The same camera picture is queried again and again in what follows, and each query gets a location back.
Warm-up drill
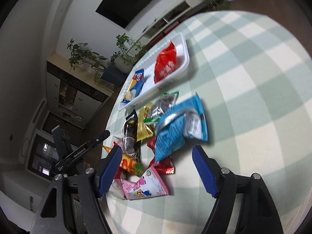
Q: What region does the white tv cabinet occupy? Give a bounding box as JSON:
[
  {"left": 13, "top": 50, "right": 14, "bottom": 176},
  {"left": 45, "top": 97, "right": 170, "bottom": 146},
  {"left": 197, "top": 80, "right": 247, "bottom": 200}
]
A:
[{"left": 135, "top": 0, "right": 207, "bottom": 45}]

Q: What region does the blue yellow cake packet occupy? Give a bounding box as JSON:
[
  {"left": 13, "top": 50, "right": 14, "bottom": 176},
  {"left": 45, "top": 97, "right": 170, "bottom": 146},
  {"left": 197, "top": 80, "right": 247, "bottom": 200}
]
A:
[{"left": 121, "top": 69, "right": 144, "bottom": 104}]

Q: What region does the wooden white storage cabinet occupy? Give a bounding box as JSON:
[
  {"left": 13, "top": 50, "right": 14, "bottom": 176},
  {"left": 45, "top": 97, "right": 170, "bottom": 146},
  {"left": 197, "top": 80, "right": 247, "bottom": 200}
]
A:
[{"left": 45, "top": 53, "right": 114, "bottom": 128}]

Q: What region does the dark red foil packet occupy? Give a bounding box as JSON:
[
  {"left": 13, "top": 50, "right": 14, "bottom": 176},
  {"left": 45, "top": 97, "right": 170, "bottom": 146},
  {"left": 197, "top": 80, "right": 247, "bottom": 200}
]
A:
[{"left": 147, "top": 137, "right": 175, "bottom": 175}]

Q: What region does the green leafy plant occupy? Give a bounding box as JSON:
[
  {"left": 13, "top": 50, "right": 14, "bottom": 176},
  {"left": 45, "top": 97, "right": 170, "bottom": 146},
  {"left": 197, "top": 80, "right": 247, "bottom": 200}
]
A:
[{"left": 67, "top": 39, "right": 108, "bottom": 83}]

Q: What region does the white plastic tray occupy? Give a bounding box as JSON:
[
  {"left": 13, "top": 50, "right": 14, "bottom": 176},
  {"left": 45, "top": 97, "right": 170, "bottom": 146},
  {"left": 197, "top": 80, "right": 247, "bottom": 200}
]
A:
[{"left": 118, "top": 33, "right": 190, "bottom": 111}]

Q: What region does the light blue snack bag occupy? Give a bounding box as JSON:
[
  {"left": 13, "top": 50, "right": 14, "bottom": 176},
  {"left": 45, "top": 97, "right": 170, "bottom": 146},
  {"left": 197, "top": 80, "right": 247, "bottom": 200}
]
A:
[{"left": 155, "top": 94, "right": 208, "bottom": 162}]

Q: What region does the orange cartoon snack packet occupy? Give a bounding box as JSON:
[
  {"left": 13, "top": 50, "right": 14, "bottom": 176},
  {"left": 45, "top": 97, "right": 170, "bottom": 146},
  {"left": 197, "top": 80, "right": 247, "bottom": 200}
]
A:
[{"left": 103, "top": 145, "right": 145, "bottom": 178}]

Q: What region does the bright red snack bag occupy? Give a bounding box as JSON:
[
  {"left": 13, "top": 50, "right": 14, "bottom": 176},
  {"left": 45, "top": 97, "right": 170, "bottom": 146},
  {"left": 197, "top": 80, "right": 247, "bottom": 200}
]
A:
[{"left": 154, "top": 42, "right": 177, "bottom": 83}]

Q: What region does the trailing green plant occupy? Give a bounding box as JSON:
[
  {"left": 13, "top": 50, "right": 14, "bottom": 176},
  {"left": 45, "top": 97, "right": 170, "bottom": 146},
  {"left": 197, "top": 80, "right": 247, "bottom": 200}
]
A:
[{"left": 111, "top": 33, "right": 148, "bottom": 65}]

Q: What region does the pink cartoon snack packet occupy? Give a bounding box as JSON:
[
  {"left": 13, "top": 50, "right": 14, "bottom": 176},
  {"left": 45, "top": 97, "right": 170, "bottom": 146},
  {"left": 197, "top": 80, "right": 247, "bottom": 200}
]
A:
[{"left": 121, "top": 166, "right": 169, "bottom": 200}]

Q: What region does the black snack packet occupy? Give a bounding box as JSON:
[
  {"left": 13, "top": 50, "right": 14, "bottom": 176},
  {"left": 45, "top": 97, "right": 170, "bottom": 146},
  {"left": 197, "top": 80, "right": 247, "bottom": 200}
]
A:
[{"left": 122, "top": 109, "right": 141, "bottom": 162}]

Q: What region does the dark blue plant pot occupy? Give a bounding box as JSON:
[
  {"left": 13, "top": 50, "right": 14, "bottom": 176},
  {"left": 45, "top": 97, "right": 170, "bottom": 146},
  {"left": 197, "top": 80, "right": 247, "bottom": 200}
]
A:
[{"left": 101, "top": 65, "right": 128, "bottom": 87}]

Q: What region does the gold foil snack packet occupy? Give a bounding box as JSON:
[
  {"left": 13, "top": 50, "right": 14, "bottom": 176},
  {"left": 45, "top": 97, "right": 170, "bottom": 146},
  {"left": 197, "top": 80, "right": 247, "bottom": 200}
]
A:
[{"left": 137, "top": 102, "right": 153, "bottom": 142}]

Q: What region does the clear green-edged seed packet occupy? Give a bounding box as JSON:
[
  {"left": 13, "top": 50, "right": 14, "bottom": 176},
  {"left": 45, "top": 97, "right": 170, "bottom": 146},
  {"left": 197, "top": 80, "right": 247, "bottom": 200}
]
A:
[{"left": 143, "top": 91, "right": 179, "bottom": 124}]

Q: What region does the white plant pot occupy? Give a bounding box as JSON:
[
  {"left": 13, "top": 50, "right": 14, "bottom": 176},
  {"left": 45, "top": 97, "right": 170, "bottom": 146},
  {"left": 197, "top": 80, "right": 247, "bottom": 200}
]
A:
[{"left": 114, "top": 57, "right": 133, "bottom": 74}]

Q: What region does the green checked tablecloth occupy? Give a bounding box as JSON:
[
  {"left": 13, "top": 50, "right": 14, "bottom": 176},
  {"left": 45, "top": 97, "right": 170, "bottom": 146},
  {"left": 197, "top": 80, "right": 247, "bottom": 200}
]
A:
[{"left": 106, "top": 11, "right": 311, "bottom": 233}]

